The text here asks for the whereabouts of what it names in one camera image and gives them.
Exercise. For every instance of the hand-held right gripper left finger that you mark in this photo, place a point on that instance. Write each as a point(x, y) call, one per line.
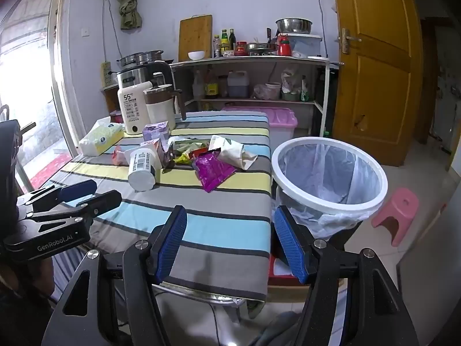
point(175, 245)

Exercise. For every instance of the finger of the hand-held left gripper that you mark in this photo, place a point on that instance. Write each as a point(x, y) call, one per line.
point(77, 188)
point(104, 202)

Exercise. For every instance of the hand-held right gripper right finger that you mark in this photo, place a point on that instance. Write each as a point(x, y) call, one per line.
point(291, 248)

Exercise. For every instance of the white round trash bin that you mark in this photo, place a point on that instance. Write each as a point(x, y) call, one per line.
point(324, 209)

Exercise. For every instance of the dark brown foil wrapper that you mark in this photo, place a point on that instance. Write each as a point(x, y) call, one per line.
point(167, 158)

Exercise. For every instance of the purple foil wrapper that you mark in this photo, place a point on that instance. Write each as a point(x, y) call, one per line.
point(214, 171)

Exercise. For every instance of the green snack packet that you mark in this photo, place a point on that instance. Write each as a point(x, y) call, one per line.
point(187, 147)

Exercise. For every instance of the red box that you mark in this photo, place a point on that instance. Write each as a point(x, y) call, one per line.
point(284, 280)

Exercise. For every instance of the red doormat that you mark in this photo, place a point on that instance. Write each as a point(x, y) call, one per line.
point(46, 173)

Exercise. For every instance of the pink packet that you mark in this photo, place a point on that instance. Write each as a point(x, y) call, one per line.
point(120, 155)

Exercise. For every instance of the tissue pack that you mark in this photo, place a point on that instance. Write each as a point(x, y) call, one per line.
point(101, 137)

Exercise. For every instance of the small white carton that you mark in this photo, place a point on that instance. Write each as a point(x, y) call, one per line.
point(151, 144)

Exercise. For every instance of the purple carton box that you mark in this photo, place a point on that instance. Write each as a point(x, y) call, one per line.
point(155, 131)

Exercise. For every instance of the yellow wrapper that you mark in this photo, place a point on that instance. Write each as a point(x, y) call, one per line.
point(183, 158)

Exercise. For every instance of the white thermal kettle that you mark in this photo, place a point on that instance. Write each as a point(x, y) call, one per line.
point(131, 111)

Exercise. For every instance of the brown and cream kettle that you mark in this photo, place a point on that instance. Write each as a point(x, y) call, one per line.
point(160, 110)

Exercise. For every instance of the cream paper bag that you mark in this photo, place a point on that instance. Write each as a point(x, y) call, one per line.
point(230, 153)

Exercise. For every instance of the pink plastic stool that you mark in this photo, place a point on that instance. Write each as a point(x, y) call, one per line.
point(399, 205)

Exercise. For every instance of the stainless steel appliance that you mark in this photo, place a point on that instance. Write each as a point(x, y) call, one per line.
point(135, 75)

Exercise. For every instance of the pink storage box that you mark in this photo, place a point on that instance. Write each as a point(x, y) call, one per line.
point(284, 119)

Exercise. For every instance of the steel pot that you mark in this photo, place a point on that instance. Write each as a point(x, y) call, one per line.
point(138, 58)

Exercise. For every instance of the clear plastic bottle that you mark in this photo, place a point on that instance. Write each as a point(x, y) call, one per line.
point(198, 88)

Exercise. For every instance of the yellow label sauce bottle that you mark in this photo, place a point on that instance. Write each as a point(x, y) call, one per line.
point(211, 88)

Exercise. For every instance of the white plastic tub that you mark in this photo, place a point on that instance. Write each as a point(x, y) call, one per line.
point(272, 92)

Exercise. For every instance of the white storage shelf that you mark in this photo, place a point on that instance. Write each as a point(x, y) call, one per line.
point(326, 90)

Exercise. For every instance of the crumpled plastic bag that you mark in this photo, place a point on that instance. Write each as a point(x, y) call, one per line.
point(291, 83)

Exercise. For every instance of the white bowl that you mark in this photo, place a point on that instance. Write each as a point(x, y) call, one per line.
point(196, 56)

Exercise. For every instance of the dark liquid jug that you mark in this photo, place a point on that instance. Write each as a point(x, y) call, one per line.
point(237, 84)

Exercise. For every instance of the wooden door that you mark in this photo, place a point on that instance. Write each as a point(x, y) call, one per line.
point(378, 90)

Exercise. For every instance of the hanging green cloth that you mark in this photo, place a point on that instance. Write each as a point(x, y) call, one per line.
point(128, 10)

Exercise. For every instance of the bamboo cutting board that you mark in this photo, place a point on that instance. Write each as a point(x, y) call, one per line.
point(194, 38)

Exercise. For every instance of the small seasoning bottle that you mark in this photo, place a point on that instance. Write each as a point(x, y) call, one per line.
point(216, 47)

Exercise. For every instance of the green glass bottle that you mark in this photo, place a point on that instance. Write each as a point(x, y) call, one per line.
point(225, 43)

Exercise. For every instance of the red squeeze bottle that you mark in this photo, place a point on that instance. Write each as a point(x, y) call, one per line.
point(283, 47)

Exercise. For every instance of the steel pan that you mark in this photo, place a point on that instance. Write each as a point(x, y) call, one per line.
point(261, 47)

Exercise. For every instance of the translucent plastic container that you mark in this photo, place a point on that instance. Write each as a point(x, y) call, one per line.
point(306, 45)

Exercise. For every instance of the dark sauce bottle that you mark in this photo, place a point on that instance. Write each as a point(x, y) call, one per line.
point(232, 41)

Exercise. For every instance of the red lid jar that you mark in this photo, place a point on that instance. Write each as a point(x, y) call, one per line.
point(241, 48)

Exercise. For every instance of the steel mixing bowl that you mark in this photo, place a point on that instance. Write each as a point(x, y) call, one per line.
point(293, 26)

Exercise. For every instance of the white window frame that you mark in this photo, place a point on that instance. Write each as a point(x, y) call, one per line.
point(63, 79)

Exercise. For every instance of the wall power strip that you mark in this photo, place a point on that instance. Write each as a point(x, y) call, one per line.
point(105, 74)

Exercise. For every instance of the white wall switch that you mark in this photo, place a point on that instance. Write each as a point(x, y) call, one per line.
point(85, 31)

